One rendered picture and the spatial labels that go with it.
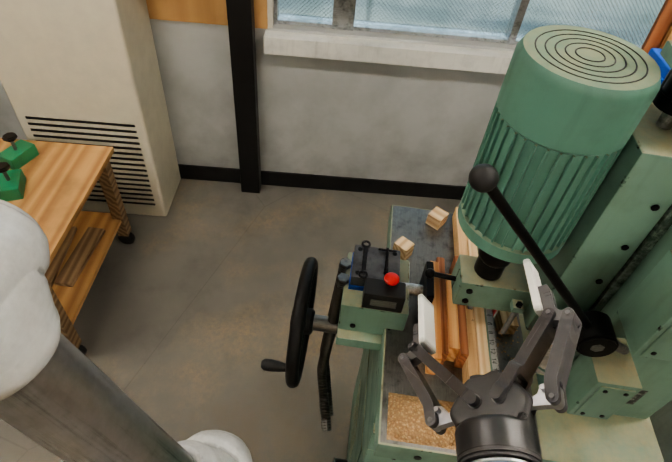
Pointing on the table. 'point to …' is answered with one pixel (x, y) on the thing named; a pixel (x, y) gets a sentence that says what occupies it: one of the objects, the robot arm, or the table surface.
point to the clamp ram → (423, 285)
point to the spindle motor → (556, 134)
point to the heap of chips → (415, 423)
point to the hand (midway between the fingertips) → (476, 291)
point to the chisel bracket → (468, 293)
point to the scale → (492, 340)
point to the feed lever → (596, 343)
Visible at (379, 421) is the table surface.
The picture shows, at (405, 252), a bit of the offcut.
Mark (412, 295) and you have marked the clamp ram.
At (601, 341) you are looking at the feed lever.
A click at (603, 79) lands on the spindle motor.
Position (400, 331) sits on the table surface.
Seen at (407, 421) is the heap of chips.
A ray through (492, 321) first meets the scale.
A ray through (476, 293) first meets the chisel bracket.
